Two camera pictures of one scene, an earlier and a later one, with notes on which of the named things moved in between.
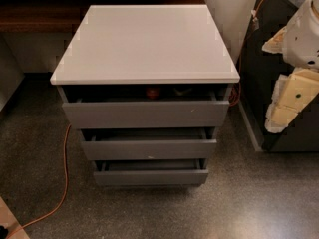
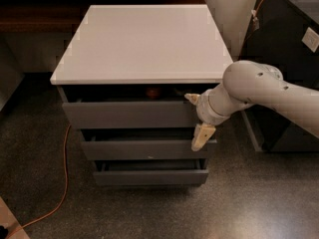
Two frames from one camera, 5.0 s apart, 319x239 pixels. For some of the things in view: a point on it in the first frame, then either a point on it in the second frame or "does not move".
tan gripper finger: [275, 44] to [193, 98]
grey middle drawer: [154, 143] does not move
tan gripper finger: [292, 94] to [202, 134]
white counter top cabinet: [154, 44] does not move
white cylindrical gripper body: [301, 43] to [203, 111]
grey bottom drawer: [151, 172] does not move
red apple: [153, 92] does not move
